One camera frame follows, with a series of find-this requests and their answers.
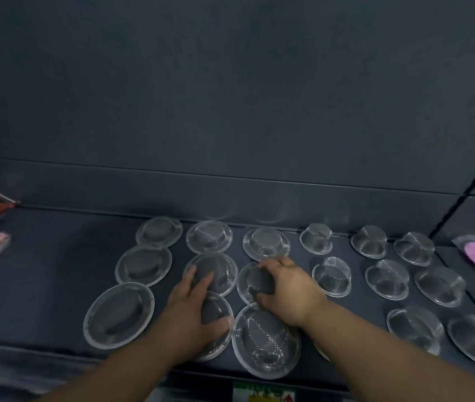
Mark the person's right forearm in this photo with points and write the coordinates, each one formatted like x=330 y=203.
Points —
x=388 y=360

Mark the green and red shelf label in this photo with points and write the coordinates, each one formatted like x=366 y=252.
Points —
x=262 y=393

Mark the group of mesh sink strainers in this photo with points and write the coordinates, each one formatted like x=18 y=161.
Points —
x=388 y=280

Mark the person's left forearm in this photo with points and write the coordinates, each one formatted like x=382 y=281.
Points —
x=116 y=378

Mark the person's left hand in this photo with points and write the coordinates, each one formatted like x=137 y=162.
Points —
x=181 y=320

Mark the person's right hand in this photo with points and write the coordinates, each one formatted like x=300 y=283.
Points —
x=294 y=295

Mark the round steel mesh strainer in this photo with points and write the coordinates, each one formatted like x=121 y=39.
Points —
x=252 y=284
x=216 y=307

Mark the person's right thumb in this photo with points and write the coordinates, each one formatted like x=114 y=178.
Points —
x=266 y=302

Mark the person's left thumb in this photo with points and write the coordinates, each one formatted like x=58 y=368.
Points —
x=220 y=326

